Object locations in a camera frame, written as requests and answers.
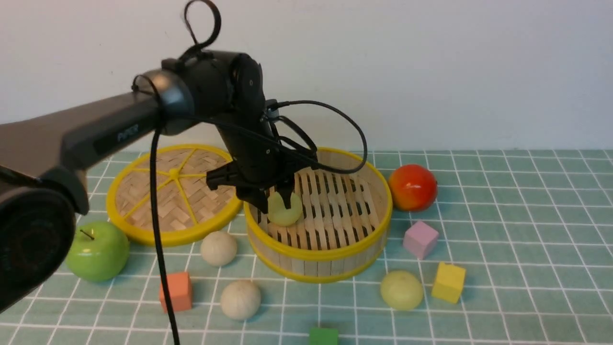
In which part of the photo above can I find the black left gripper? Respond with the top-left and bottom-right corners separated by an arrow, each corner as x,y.
206,112 -> 307,214

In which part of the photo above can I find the yellow-green bun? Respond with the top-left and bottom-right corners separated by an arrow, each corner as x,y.
380,270 -> 423,311
267,192 -> 303,227

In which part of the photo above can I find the white bun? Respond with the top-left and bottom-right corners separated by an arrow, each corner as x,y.
220,280 -> 262,321
201,231 -> 238,267

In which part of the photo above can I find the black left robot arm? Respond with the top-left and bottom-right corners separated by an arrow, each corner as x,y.
0,50 -> 316,311

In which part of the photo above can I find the bamboo steamer tray yellow rim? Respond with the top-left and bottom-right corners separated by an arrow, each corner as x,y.
244,163 -> 393,284

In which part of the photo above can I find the bamboo steamer lid yellow rim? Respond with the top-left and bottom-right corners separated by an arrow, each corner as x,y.
106,144 -> 242,247

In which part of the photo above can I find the orange cube block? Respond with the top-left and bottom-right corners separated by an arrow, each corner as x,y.
167,271 -> 193,312

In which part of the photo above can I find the green cube block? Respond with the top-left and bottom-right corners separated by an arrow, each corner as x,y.
308,327 -> 339,345

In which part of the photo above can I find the pink cube block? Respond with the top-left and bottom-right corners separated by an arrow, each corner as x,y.
402,221 -> 439,260

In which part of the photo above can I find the green apple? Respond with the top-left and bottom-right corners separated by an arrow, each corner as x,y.
64,221 -> 130,282

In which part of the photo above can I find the yellow cube block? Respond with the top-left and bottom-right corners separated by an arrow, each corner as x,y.
431,262 -> 466,304

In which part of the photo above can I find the green checkered table mat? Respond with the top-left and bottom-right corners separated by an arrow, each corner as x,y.
0,149 -> 613,345

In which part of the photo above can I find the black cable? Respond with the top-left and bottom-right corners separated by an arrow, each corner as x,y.
131,0 -> 368,345

